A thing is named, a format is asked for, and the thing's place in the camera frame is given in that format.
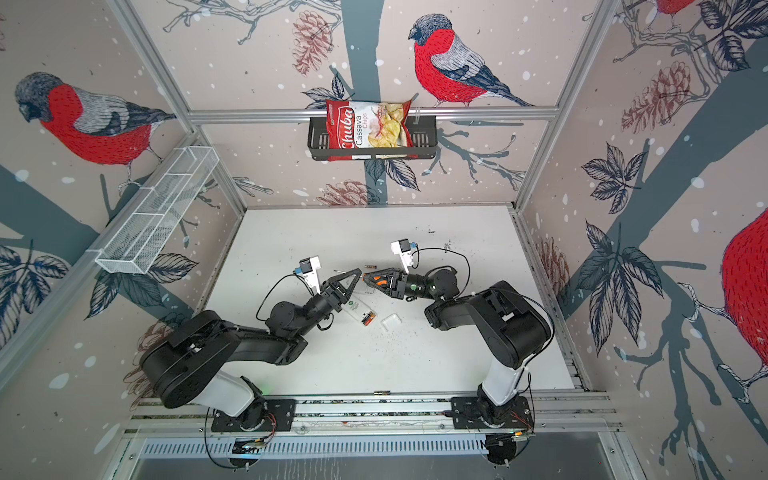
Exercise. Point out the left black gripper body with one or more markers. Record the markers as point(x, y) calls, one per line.
point(326, 301)

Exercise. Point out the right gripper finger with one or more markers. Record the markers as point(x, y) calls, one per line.
point(391, 290)
point(393, 272)

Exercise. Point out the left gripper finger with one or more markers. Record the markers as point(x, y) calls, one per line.
point(333, 280)
point(347, 284)

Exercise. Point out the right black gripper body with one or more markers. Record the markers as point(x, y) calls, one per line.
point(418, 288)

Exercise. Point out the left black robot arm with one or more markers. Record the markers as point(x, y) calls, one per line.
point(187, 366)

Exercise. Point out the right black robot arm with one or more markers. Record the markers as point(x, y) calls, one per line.
point(514, 331)

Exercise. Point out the red cassava chips bag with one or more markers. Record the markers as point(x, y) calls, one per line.
point(367, 125)

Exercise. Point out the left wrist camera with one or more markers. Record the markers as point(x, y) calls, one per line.
point(307, 271)

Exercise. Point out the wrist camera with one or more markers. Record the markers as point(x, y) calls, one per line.
point(307, 271)
point(405, 251)

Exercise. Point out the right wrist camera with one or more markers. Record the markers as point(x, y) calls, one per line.
point(405, 251)

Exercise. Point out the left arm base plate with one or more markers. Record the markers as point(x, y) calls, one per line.
point(264, 415)

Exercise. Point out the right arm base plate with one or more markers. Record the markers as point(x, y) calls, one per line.
point(472, 412)

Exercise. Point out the black wall basket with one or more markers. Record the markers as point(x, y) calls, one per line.
point(422, 131)

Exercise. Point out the white wire mesh shelf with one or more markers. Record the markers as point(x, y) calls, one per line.
point(162, 204)

